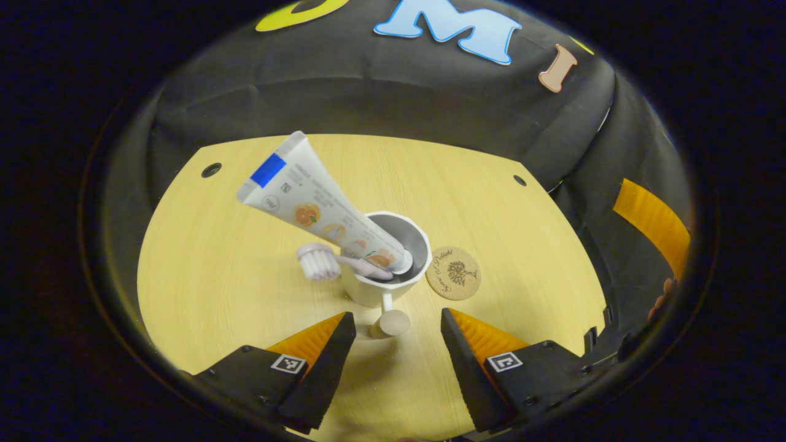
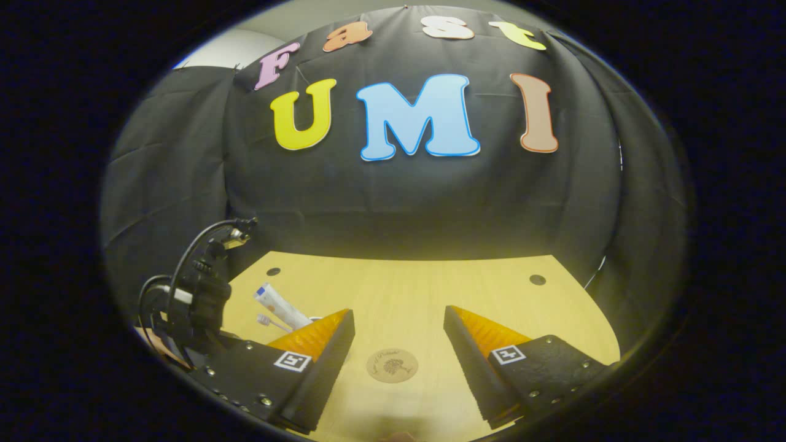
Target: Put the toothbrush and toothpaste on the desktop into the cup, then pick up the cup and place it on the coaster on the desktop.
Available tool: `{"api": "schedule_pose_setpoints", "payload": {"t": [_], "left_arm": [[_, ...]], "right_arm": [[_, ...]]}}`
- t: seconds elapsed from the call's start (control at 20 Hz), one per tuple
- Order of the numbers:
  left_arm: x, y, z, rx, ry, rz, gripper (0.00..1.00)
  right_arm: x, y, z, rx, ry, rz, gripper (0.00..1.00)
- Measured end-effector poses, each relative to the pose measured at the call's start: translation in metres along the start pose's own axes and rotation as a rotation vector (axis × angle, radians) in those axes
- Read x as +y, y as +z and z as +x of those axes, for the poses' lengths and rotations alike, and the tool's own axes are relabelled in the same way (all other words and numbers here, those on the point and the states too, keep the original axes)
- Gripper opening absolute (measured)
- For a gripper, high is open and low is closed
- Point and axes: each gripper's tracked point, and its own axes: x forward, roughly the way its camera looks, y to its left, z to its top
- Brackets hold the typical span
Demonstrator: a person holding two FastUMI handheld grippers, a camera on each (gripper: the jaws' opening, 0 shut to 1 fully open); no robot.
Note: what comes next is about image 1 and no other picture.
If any black backdrop cloth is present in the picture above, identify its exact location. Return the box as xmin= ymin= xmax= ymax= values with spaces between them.
xmin=101 ymin=0 xmax=691 ymax=320

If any white toothpaste tube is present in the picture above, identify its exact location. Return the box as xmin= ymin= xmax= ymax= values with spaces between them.
xmin=236 ymin=131 xmax=413 ymax=275

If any wooden desktop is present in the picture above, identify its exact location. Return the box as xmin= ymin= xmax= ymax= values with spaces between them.
xmin=136 ymin=134 xmax=609 ymax=442

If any white cup with wooden handle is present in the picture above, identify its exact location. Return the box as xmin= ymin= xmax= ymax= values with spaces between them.
xmin=340 ymin=211 xmax=432 ymax=339

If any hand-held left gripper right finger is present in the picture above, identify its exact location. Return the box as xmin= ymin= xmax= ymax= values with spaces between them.
xmin=440 ymin=308 xmax=605 ymax=433

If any pink toothbrush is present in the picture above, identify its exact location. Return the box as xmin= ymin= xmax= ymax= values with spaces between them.
xmin=296 ymin=242 xmax=395 ymax=282

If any round cork coaster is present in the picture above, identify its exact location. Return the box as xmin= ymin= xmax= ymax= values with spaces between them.
xmin=425 ymin=246 xmax=481 ymax=301

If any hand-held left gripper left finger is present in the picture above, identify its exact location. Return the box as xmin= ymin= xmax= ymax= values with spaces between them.
xmin=195 ymin=311 xmax=357 ymax=433

